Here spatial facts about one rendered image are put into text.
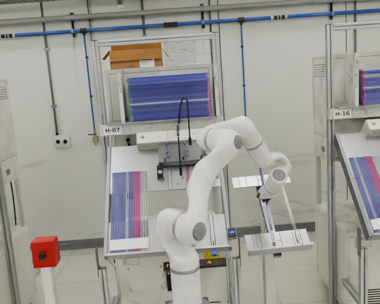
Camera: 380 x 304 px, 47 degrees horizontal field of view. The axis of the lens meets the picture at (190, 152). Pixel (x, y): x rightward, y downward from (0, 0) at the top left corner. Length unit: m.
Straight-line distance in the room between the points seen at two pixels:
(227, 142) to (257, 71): 2.57
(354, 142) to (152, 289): 1.58
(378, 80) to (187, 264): 1.77
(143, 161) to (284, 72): 2.06
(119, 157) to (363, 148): 1.52
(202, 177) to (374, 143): 1.51
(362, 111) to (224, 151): 1.41
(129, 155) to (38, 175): 1.93
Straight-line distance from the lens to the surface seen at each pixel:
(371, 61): 3.13
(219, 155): 1.73
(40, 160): 4.47
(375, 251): 3.02
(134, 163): 2.68
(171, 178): 2.60
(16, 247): 3.36
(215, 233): 2.45
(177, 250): 1.76
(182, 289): 1.78
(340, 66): 3.05
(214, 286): 2.86
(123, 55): 3.04
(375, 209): 2.69
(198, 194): 1.70
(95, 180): 4.38
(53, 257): 2.65
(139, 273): 2.82
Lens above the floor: 1.65
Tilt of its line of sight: 10 degrees down
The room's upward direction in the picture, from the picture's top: 4 degrees counter-clockwise
